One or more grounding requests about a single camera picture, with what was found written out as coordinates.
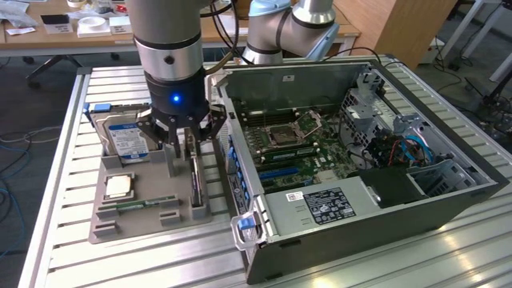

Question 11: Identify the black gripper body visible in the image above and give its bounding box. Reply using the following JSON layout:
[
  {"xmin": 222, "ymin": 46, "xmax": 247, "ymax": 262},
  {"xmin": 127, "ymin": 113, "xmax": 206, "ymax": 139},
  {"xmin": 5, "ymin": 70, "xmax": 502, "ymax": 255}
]
[{"xmin": 143, "ymin": 71, "xmax": 213, "ymax": 127}]

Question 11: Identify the Nvidia graphics card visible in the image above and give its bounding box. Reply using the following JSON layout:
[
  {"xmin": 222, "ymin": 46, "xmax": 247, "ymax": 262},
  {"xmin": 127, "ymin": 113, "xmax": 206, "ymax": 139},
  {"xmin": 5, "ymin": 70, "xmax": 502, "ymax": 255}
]
[{"xmin": 182, "ymin": 127, "xmax": 206, "ymax": 208}]

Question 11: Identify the hard disk with blue rails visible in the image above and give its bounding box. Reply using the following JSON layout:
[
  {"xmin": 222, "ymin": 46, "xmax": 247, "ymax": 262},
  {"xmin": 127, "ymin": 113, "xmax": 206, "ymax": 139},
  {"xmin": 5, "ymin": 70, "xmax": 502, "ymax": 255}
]
[{"xmin": 83, "ymin": 101, "xmax": 162, "ymax": 164}]

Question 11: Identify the grey parts rack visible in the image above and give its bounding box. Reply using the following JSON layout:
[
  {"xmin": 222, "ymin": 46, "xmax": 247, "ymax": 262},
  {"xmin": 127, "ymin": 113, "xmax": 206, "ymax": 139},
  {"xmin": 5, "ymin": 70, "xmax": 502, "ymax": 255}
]
[{"xmin": 89, "ymin": 131, "xmax": 214, "ymax": 244}]

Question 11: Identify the CPU chip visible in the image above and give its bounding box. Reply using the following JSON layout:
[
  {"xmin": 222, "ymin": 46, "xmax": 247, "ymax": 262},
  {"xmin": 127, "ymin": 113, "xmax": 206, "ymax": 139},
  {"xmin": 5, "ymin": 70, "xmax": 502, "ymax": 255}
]
[{"xmin": 105, "ymin": 175, "xmax": 134, "ymax": 199}]

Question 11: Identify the CPU socket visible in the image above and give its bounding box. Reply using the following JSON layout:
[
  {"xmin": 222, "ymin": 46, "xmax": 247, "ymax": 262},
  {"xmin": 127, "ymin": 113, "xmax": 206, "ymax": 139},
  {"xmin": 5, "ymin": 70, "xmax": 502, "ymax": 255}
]
[{"xmin": 269, "ymin": 124, "xmax": 299, "ymax": 148}]

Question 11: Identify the green RAM stick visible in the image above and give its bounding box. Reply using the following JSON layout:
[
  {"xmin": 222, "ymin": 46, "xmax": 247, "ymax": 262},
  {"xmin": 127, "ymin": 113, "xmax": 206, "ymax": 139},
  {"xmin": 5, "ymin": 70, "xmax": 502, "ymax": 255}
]
[
  {"xmin": 262, "ymin": 146, "xmax": 318, "ymax": 161},
  {"xmin": 98, "ymin": 194, "xmax": 178, "ymax": 211}
]

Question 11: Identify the blue expansion slot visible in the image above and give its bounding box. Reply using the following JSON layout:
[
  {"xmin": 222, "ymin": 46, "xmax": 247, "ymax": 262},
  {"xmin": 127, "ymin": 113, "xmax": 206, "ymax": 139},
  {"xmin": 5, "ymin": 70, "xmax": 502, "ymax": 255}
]
[{"xmin": 258, "ymin": 167, "xmax": 299, "ymax": 181}]

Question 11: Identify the metal socket cover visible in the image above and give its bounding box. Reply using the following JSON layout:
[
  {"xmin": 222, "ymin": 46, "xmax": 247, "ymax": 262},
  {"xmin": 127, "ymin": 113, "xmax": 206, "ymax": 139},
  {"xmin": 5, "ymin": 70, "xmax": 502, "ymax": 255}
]
[{"xmin": 294, "ymin": 110, "xmax": 323, "ymax": 136}]

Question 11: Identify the flat white box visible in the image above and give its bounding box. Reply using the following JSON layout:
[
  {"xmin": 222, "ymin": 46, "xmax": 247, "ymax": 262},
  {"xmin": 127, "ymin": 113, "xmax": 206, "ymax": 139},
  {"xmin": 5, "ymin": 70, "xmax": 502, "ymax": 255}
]
[{"xmin": 77, "ymin": 25, "xmax": 114, "ymax": 39}]

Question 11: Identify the green Dell motherboard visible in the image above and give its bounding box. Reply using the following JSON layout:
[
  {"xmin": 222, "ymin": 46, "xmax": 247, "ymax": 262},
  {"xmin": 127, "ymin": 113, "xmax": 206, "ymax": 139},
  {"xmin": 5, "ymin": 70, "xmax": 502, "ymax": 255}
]
[{"xmin": 230, "ymin": 100, "xmax": 363, "ymax": 194}]

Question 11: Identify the grey power supply unit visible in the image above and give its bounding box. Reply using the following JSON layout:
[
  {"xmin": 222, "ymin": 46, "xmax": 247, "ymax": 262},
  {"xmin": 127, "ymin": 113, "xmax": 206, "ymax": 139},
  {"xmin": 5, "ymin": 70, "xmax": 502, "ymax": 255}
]
[{"xmin": 255, "ymin": 176, "xmax": 379, "ymax": 238}]

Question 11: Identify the wide white tape roll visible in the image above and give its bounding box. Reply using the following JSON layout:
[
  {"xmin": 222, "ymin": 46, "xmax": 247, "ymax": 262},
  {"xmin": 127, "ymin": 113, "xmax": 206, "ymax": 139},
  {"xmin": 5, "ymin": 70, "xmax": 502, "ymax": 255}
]
[{"xmin": 78, "ymin": 16, "xmax": 106, "ymax": 30}]

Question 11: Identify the black chair base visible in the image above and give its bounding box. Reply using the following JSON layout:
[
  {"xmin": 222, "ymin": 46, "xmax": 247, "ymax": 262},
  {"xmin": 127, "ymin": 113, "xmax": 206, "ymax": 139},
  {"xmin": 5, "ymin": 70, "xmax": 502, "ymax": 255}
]
[{"xmin": 23, "ymin": 53, "xmax": 122, "ymax": 89}]

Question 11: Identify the crumpled plastic wrap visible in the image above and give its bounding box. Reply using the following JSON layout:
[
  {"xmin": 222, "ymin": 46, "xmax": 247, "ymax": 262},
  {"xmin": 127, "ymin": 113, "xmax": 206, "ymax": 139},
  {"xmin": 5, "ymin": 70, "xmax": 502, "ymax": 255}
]
[{"xmin": 66, "ymin": 5, "xmax": 118, "ymax": 19}]

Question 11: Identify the black and white box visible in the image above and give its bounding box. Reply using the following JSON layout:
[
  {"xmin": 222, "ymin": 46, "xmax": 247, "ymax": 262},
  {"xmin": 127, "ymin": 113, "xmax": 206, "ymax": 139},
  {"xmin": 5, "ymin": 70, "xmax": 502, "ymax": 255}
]
[{"xmin": 42, "ymin": 14, "xmax": 74, "ymax": 34}]

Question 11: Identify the silver disk bay cage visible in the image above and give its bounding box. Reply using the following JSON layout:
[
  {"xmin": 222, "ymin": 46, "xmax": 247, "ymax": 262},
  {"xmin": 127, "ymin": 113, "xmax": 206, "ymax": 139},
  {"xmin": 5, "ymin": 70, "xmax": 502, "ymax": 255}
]
[{"xmin": 339, "ymin": 86, "xmax": 402, "ymax": 148}]

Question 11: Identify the paper tag with red print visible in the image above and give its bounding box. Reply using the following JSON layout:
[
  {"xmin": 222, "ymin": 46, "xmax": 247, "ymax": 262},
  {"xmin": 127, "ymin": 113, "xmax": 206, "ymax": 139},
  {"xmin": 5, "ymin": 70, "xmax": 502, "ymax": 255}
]
[{"xmin": 6, "ymin": 26, "xmax": 38, "ymax": 36}]

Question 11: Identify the black disk connector block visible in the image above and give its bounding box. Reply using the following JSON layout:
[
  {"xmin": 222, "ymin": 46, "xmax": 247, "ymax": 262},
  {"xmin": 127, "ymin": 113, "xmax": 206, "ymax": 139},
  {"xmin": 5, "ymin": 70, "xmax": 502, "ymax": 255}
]
[{"xmin": 366, "ymin": 136, "xmax": 402, "ymax": 168}]

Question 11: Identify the clear plastic bag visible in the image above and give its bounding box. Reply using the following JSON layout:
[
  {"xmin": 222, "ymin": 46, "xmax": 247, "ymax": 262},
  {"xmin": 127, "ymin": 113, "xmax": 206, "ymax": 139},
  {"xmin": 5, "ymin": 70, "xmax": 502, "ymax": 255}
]
[{"xmin": 0, "ymin": 0, "xmax": 39, "ymax": 28}]

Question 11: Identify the black open PC case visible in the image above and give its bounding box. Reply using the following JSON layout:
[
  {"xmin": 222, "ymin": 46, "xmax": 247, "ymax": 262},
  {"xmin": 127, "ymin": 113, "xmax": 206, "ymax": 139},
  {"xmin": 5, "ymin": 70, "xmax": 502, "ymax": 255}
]
[{"xmin": 205, "ymin": 58, "xmax": 511, "ymax": 286}]

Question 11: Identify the wooden cabinet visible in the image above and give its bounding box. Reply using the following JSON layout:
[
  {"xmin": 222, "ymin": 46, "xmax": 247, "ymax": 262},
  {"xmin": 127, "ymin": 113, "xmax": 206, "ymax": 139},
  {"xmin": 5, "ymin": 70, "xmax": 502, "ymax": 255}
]
[{"xmin": 338, "ymin": 0, "xmax": 459, "ymax": 69}]

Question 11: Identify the grey disk bay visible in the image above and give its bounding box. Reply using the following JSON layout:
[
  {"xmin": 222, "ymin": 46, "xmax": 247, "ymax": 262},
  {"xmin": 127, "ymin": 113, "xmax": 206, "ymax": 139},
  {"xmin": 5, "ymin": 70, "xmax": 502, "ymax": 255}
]
[{"xmin": 406, "ymin": 157, "xmax": 479, "ymax": 199}]

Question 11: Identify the small white floor box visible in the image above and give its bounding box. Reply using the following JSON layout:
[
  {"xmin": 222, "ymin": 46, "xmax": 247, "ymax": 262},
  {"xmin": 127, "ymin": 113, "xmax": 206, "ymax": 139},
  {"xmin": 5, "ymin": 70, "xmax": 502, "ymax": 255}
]
[{"xmin": 423, "ymin": 37, "xmax": 447, "ymax": 65}]

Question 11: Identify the black tripod stand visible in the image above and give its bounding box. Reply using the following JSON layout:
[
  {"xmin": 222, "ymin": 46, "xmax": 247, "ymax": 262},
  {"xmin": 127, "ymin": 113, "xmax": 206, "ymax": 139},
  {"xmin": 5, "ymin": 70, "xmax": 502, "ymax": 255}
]
[{"xmin": 466, "ymin": 50, "xmax": 512, "ymax": 139}]

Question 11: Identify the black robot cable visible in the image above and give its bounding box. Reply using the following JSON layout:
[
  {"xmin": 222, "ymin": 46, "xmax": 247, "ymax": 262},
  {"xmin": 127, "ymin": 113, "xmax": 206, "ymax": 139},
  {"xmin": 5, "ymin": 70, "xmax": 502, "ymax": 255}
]
[{"xmin": 205, "ymin": 0, "xmax": 243, "ymax": 74}]

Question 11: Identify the white floor cable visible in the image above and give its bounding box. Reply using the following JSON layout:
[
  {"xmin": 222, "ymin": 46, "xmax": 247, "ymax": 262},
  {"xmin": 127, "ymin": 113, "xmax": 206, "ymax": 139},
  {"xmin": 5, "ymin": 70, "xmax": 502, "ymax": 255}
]
[{"xmin": 0, "ymin": 125, "xmax": 62, "ymax": 144}]

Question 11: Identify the black looped wire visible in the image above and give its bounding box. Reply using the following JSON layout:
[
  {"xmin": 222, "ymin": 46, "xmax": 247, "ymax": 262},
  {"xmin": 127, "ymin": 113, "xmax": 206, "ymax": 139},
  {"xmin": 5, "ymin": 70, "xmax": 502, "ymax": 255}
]
[{"xmin": 338, "ymin": 113, "xmax": 375, "ymax": 169}]

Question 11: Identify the blue floor cable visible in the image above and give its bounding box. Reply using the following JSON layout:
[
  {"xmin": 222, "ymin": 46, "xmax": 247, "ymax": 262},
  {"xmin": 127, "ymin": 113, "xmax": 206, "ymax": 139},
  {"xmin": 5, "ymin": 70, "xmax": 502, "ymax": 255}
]
[{"xmin": 0, "ymin": 143, "xmax": 34, "ymax": 259}]

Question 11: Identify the black power cable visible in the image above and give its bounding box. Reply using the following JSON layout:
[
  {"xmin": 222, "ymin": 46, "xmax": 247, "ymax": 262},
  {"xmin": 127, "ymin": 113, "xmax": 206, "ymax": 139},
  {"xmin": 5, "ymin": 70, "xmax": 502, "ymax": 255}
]
[{"xmin": 326, "ymin": 46, "xmax": 402, "ymax": 65}]

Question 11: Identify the blue disk wire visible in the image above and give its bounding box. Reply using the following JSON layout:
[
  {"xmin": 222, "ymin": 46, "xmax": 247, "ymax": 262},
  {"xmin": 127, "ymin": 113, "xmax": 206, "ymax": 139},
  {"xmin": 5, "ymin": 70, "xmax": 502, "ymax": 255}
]
[{"xmin": 402, "ymin": 135, "xmax": 437, "ymax": 166}]

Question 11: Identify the white desk frame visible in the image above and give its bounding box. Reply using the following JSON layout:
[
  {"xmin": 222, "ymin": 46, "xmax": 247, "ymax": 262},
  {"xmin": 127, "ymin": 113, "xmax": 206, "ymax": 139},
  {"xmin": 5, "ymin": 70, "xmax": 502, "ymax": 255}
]
[{"xmin": 438, "ymin": 0, "xmax": 512, "ymax": 82}]

